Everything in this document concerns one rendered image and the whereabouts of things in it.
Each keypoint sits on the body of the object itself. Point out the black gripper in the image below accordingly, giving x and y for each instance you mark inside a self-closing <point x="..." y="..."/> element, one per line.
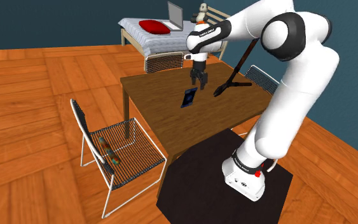
<point x="198" y="67"/>

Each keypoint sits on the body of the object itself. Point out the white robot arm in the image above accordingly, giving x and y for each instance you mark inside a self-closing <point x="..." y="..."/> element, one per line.
<point x="302" y="80"/>

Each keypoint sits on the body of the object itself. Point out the dark brown desk lamp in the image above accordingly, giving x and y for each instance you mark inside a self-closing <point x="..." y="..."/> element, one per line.
<point x="234" y="77"/>

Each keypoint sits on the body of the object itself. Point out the brown wooden table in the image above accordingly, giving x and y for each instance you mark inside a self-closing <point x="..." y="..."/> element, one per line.
<point x="166" y="114"/>

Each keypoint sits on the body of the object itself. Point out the wooden bed with grey cover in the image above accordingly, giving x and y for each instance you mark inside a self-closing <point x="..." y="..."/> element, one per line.
<point x="154" y="34"/>

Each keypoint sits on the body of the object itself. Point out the black robot stand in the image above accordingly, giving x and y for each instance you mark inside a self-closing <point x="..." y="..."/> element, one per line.
<point x="203" y="186"/>

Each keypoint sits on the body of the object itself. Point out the multicoloured cylindrical toy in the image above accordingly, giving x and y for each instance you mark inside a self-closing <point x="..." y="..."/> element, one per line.
<point x="109" y="151"/>

